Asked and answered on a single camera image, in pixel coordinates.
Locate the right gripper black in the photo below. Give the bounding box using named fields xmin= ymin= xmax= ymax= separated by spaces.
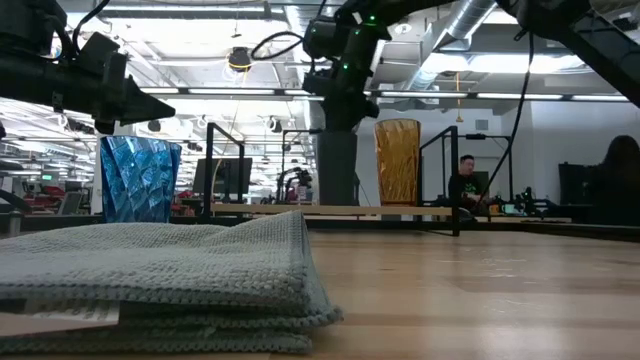
xmin=302 ymin=54 xmax=382 ymax=133

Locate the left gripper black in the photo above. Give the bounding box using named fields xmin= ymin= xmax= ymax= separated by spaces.
xmin=74 ymin=48 xmax=177 ymax=136

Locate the black plastic cup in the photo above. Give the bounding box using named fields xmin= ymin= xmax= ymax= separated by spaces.
xmin=315 ymin=130 xmax=360 ymax=207

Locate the amber faceted plastic cup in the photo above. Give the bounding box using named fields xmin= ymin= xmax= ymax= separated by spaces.
xmin=374 ymin=118 xmax=423 ymax=208

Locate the blue faceted plastic cup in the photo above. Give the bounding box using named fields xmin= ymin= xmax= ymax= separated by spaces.
xmin=99 ymin=135 xmax=183 ymax=224

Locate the wooden shelf with black legs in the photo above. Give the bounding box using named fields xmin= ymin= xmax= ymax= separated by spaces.
xmin=202 ymin=122 xmax=461 ymax=238

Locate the long ceiling light bar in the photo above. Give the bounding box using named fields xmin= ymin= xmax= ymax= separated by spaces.
xmin=136 ymin=86 xmax=632 ymax=103

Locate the dark background monitor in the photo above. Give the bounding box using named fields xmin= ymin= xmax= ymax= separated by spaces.
xmin=191 ymin=157 xmax=253 ymax=197

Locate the person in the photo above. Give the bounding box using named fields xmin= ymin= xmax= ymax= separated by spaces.
xmin=588 ymin=134 xmax=640 ymax=227
xmin=446 ymin=154 xmax=495 ymax=212

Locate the red background equipment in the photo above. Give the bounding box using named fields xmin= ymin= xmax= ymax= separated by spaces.
xmin=21 ymin=184 xmax=67 ymax=212

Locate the grey door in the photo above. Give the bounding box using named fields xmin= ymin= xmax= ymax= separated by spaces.
xmin=473 ymin=170 xmax=491 ymax=199

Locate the bright ceiling light panel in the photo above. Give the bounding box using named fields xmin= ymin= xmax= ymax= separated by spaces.
xmin=423 ymin=51 xmax=587 ymax=77

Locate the folded grey cloth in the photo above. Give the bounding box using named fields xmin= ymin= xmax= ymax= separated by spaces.
xmin=0 ymin=210 xmax=345 ymax=356

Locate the white cloth label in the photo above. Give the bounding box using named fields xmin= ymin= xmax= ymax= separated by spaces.
xmin=0 ymin=299 xmax=122 ymax=339

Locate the black cabinet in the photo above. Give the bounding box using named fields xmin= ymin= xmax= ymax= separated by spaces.
xmin=557 ymin=161 xmax=602 ymax=222

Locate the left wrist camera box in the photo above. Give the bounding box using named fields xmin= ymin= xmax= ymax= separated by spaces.
xmin=77 ymin=31 xmax=122 ymax=69

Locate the yellow hanging cord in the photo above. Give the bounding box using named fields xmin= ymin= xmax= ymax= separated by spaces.
xmin=453 ymin=71 xmax=464 ymax=124

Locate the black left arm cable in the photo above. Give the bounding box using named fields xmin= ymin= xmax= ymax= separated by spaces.
xmin=71 ymin=0 xmax=112 ymax=57

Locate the black ceiling camera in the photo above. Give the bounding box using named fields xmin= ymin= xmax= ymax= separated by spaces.
xmin=228 ymin=45 xmax=253 ymax=74

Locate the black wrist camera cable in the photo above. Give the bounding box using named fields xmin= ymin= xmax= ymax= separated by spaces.
xmin=249 ymin=30 xmax=307 ymax=62

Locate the silver spiral ceiling duct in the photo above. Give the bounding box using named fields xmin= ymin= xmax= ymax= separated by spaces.
xmin=403 ymin=0 xmax=502 ymax=92

